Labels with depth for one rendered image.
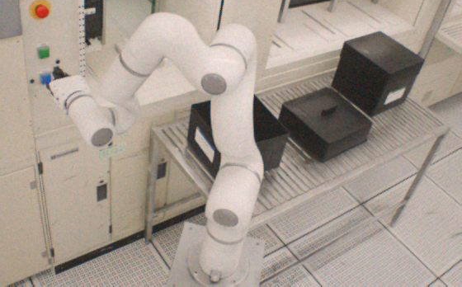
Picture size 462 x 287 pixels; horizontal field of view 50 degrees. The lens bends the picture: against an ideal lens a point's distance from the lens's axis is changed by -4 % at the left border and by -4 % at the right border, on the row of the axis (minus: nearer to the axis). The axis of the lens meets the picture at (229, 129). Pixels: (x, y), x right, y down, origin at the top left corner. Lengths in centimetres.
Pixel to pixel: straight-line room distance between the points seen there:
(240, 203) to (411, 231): 194
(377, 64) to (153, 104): 99
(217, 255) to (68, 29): 83
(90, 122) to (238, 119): 40
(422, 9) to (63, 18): 210
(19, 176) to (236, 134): 101
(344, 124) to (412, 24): 119
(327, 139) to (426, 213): 136
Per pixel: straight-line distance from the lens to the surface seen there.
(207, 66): 102
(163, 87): 209
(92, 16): 219
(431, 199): 334
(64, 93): 146
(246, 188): 129
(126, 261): 254
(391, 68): 231
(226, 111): 116
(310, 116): 211
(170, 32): 110
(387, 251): 292
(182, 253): 165
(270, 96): 233
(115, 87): 122
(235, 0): 190
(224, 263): 153
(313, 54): 251
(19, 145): 186
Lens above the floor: 210
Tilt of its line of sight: 40 degrees down
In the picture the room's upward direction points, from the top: 12 degrees clockwise
